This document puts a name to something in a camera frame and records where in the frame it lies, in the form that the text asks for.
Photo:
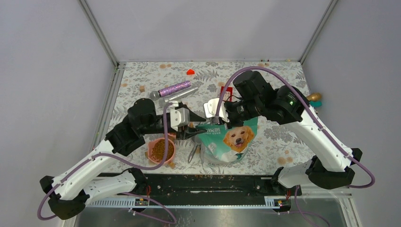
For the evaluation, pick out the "far pink pet bowl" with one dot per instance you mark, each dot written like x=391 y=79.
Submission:
x=171 y=136

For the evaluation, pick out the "gold toy microphone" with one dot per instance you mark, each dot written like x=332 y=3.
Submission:
x=314 y=97

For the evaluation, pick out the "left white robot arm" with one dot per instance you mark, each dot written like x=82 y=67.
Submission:
x=69 y=193

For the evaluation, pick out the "metal food scoop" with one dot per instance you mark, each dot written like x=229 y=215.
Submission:
x=195 y=149

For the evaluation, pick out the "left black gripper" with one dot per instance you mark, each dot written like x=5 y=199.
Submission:
x=187 y=134

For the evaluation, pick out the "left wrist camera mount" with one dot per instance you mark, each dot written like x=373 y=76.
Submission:
x=179 y=115

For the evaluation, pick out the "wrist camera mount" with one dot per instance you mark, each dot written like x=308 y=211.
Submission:
x=215 y=116
x=179 y=115

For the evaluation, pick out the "red window brick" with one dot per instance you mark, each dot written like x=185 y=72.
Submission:
x=228 y=94

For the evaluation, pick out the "brown kibble in near bowl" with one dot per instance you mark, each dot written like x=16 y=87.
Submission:
x=158 y=150

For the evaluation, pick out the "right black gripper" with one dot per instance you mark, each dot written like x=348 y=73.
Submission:
x=231 y=123

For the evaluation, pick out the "black mounting base plate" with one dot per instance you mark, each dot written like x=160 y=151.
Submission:
x=213 y=190

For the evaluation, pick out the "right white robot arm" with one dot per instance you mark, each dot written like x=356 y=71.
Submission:
x=331 y=165

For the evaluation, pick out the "teal toy block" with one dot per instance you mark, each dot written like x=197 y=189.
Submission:
x=316 y=104

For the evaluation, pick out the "green pet food bag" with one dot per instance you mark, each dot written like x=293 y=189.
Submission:
x=221 y=146

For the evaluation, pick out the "pink pet bowl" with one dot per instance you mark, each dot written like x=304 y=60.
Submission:
x=171 y=136
x=151 y=145

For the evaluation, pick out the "silver toy microphone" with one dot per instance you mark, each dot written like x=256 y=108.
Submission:
x=178 y=95

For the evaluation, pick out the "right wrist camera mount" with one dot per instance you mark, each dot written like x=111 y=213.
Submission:
x=215 y=116

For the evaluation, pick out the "purple glitter toy microphone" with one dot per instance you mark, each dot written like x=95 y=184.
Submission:
x=155 y=95

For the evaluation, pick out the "near pink pet bowl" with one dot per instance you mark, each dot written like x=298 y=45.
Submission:
x=151 y=145

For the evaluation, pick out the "floral table mat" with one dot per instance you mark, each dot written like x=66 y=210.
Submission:
x=274 y=146

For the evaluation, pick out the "red toy block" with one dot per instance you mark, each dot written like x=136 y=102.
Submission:
x=190 y=72

